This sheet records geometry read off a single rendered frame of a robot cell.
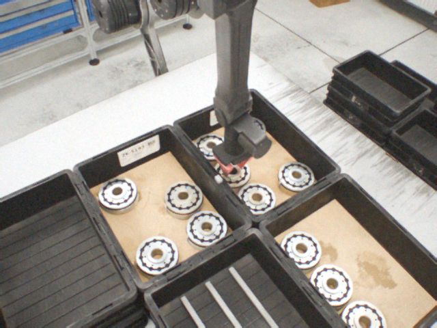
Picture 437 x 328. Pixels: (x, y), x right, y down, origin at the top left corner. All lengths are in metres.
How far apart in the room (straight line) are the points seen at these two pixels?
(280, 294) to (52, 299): 0.53
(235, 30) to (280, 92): 0.99
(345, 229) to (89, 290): 0.67
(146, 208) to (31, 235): 0.31
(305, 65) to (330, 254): 2.14
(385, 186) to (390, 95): 0.82
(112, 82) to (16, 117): 0.67
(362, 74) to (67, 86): 1.91
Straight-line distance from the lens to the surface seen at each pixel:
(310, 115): 1.54
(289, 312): 0.95
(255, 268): 0.98
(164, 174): 1.13
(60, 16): 2.77
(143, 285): 0.85
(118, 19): 1.71
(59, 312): 0.99
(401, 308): 1.04
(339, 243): 1.06
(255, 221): 0.92
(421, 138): 2.14
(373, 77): 2.21
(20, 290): 1.04
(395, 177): 1.44
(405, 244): 1.04
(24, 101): 2.86
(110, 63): 2.99
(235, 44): 0.67
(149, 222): 1.04
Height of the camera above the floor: 1.71
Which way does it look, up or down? 51 degrees down
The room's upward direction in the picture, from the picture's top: 4 degrees clockwise
